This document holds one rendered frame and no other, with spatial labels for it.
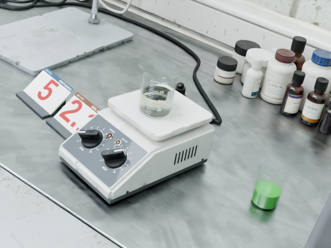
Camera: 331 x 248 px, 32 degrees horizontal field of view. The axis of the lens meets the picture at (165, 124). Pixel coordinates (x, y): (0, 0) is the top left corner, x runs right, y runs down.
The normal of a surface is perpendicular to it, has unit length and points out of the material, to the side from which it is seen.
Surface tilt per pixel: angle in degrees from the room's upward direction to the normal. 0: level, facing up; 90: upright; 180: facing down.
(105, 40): 0
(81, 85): 0
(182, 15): 90
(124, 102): 0
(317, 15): 90
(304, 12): 90
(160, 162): 90
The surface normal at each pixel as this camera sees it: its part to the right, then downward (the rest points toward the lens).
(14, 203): 0.14, -0.84
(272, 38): -0.59, 0.35
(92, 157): -0.25, -0.60
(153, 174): 0.66, 0.47
